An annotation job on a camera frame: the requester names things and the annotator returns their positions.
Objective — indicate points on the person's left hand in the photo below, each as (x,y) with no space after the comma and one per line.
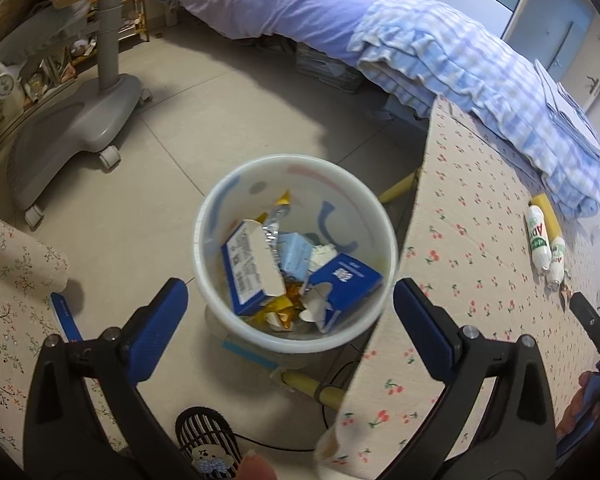
(255,467)

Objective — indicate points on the light blue milk carton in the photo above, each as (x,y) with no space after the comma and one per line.
(294,252)

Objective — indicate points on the blue flat stick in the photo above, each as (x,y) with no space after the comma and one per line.
(65,317)

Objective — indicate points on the white green plastic bottle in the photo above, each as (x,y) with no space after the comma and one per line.
(556,272)
(541,254)

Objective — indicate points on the orange peel scrap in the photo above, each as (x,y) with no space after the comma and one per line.
(565,292)

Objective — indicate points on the white tissue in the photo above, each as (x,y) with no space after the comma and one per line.
(321,255)

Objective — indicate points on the yellow sponge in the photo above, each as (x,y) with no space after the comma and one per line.
(553,227)

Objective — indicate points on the white round trash bin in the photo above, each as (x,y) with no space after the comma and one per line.
(328,206)

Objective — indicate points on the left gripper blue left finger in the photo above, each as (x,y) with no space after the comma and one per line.
(149,330)

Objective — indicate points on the white door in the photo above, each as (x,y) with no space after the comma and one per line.
(564,37)

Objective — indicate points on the blue cardboard box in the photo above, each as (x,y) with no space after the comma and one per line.
(252,273)

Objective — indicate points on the storage box under bed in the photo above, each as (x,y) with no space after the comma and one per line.
(335,73)

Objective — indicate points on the folded light blue sheets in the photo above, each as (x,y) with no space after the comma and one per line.
(567,114)

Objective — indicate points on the yellow snack bag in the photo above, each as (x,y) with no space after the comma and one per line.
(279,313)

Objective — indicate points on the purple bed sheet mattress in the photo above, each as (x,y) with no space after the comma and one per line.
(323,25)

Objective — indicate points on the blue tissue box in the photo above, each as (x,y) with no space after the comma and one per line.
(335,290)

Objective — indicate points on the person's right hand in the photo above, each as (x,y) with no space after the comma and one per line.
(575,407)

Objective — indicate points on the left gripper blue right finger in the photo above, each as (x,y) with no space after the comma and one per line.
(432,331)

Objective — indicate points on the floral beige cushion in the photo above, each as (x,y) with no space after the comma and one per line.
(30,272)

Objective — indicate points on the black white striped slipper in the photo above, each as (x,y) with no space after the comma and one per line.
(207,441)

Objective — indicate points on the cherry print bed sheet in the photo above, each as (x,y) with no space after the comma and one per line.
(467,249)

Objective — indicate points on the blue plaid ruffled quilt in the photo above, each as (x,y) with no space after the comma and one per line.
(421,50)

